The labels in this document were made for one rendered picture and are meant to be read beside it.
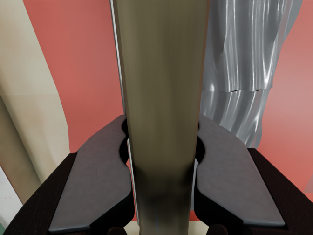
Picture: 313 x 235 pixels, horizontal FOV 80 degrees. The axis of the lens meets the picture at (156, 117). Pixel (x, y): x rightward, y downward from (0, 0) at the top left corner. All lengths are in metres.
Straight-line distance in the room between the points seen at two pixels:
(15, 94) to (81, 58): 0.08
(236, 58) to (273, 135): 0.10
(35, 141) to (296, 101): 0.27
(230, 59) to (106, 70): 0.11
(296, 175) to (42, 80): 0.30
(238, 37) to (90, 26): 0.12
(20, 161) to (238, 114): 0.23
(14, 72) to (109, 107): 0.09
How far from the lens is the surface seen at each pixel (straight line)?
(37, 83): 0.21
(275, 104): 0.22
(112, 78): 0.18
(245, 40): 0.18
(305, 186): 0.32
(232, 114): 0.20
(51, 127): 0.22
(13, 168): 0.25
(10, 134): 0.24
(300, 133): 0.26
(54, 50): 0.19
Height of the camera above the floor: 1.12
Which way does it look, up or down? 61 degrees down
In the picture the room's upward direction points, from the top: 179 degrees clockwise
